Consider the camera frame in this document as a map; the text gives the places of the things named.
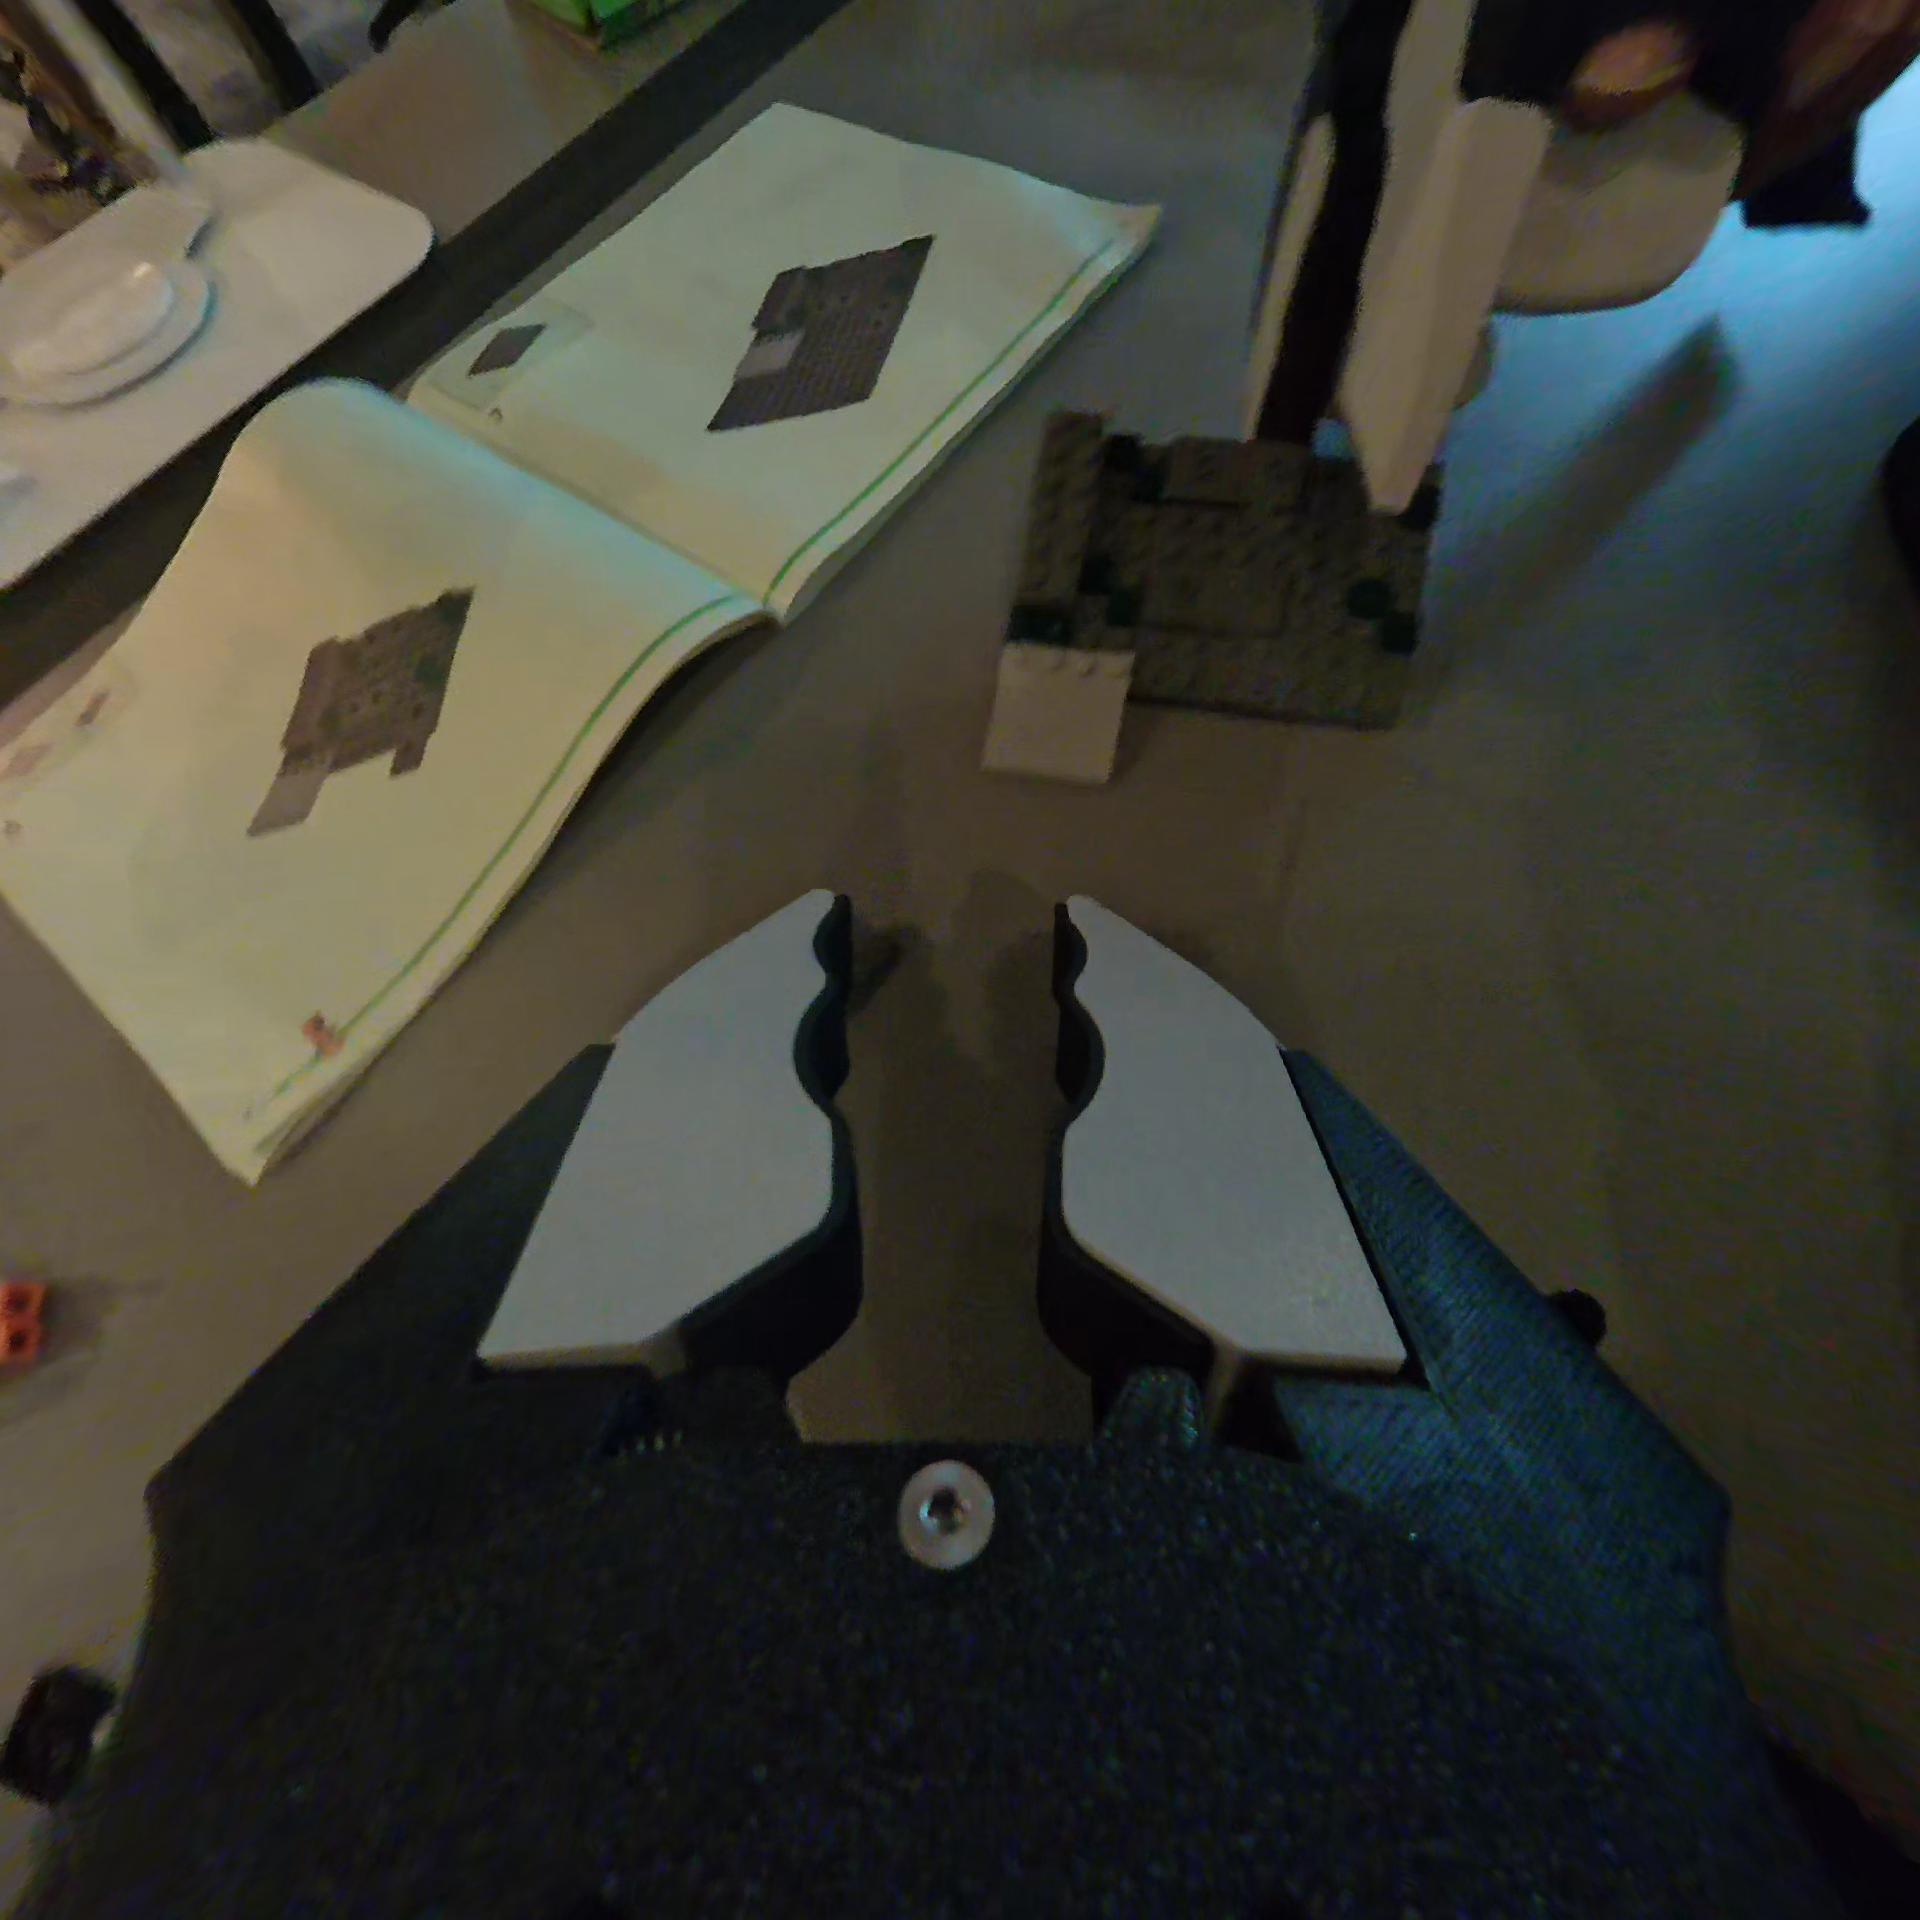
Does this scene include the person's right hand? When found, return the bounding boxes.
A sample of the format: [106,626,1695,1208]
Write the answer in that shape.
[1561,23,1703,129]

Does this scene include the adjoining grey table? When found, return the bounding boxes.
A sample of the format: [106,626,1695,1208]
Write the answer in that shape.
[0,0,850,709]

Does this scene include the colourful green-edged toy box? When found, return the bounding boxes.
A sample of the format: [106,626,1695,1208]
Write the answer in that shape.
[510,0,730,56]

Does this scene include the grey studded building baseplate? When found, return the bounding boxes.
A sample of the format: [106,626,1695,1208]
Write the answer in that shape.
[1003,410,1446,735]

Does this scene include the grey long building brick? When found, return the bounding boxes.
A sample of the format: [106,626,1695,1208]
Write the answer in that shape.
[1025,414,1113,605]

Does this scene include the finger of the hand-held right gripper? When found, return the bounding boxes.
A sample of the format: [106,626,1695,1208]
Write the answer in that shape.
[1337,0,1559,513]
[1243,117,1340,441]

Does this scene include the white instruction booklet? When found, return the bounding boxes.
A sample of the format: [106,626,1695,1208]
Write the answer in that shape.
[0,101,1164,1187]

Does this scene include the light grey square plate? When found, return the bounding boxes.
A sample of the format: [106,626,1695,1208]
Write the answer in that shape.
[982,635,1134,786]

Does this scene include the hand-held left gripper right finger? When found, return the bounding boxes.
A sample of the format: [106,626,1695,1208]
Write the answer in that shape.
[1040,894,1414,1379]

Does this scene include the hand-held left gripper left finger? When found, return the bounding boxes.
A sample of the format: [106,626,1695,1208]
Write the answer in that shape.
[477,888,865,1370]

